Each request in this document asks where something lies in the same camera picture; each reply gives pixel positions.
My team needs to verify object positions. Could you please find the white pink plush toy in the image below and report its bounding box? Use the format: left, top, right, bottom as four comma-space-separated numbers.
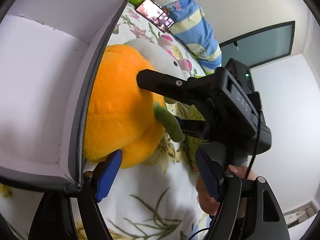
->
125, 38, 191, 80

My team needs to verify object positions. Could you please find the orange pumpkin plush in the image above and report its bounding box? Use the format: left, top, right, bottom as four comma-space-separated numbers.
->
83, 44, 186, 169

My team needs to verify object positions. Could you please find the green watermelon plush cushion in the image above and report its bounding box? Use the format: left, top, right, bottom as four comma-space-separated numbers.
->
162, 98, 205, 172

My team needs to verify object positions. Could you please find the person right hand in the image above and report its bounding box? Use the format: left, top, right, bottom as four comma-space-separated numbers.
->
195, 165, 258, 216

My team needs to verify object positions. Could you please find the blue cartoon striped quilt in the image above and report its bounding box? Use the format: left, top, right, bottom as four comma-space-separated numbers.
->
130, 0, 222, 75

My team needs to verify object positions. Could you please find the white floral blanket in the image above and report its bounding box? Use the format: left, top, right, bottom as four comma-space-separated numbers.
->
1, 3, 210, 239

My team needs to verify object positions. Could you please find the smartphone with lit screen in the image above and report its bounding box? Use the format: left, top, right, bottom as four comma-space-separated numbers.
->
136, 0, 174, 32

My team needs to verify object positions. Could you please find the dark green door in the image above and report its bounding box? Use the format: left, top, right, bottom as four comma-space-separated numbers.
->
220, 21, 296, 68

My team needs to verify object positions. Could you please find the black cardboard box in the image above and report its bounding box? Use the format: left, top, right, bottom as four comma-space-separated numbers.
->
1, 0, 128, 193

